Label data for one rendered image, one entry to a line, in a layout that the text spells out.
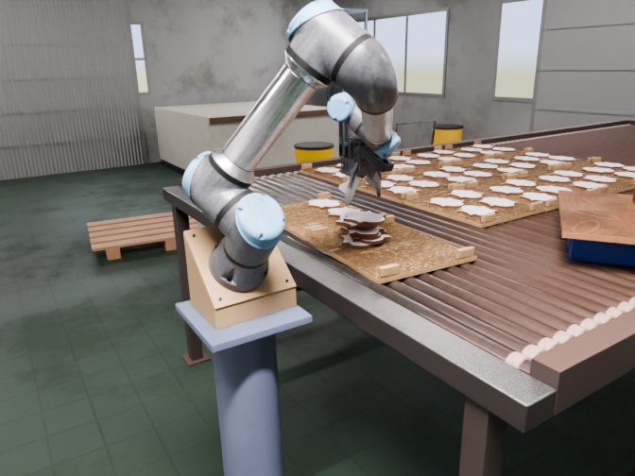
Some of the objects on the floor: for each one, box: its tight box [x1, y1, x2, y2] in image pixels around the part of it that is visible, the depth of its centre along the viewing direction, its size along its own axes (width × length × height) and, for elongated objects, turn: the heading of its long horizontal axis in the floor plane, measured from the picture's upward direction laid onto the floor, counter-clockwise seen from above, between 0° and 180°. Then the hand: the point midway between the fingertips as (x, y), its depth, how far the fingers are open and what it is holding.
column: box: [176, 300, 313, 476], centre depth 150 cm, size 38×38×87 cm
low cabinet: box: [154, 101, 339, 176], centre depth 770 cm, size 191×236×90 cm
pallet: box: [87, 212, 198, 261], centre depth 475 cm, size 127×87×12 cm
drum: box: [294, 142, 335, 162], centre depth 559 cm, size 43×42×67 cm
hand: (365, 202), depth 162 cm, fingers open, 14 cm apart
